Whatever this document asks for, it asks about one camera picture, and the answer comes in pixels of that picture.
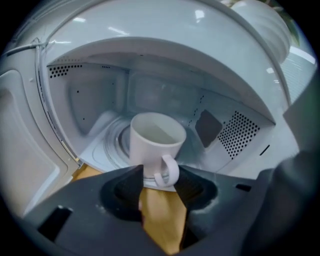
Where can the white cup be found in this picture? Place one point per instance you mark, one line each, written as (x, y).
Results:
(147, 152)

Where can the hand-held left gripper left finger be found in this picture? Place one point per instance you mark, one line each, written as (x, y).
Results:
(87, 212)

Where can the white microwave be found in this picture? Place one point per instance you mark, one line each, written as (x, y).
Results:
(150, 32)

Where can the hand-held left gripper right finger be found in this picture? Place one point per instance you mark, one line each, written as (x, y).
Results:
(245, 212)

